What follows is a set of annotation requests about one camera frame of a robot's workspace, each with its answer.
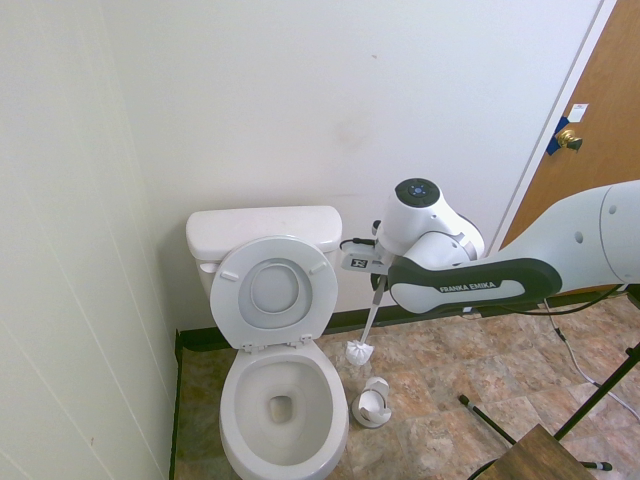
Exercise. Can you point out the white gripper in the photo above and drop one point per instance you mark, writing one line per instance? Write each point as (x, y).
(357, 262)

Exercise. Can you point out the white toilet brush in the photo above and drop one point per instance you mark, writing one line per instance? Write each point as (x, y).
(359, 352)

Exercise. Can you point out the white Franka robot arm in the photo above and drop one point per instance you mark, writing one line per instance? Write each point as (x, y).
(475, 285)

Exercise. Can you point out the white toilet lid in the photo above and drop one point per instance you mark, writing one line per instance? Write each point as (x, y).
(275, 290)

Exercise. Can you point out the white toilet bowl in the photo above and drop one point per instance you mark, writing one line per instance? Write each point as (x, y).
(330, 390)

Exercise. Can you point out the white toilet brush holder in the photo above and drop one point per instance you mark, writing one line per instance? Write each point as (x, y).
(372, 407)

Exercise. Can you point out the white toilet seat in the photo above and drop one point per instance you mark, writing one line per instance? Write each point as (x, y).
(225, 310)

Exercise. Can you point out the white toilet tank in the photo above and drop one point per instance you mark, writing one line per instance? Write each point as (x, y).
(204, 285)

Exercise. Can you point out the white tank lid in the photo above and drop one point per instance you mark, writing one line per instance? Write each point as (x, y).
(260, 225)

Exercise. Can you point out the blue tape strip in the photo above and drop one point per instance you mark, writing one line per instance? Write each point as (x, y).
(554, 146)

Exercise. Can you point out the dark wooden table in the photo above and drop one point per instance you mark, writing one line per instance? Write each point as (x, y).
(535, 457)

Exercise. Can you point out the brass door knob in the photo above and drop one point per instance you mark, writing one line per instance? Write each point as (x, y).
(567, 137)

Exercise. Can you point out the brown wooden door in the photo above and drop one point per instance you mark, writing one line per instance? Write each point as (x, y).
(590, 150)

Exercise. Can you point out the white paper label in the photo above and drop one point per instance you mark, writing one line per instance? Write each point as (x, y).
(578, 112)

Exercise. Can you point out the black camera tripod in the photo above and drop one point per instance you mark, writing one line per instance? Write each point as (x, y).
(600, 395)

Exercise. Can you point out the white door frame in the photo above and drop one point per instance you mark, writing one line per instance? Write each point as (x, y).
(575, 75)

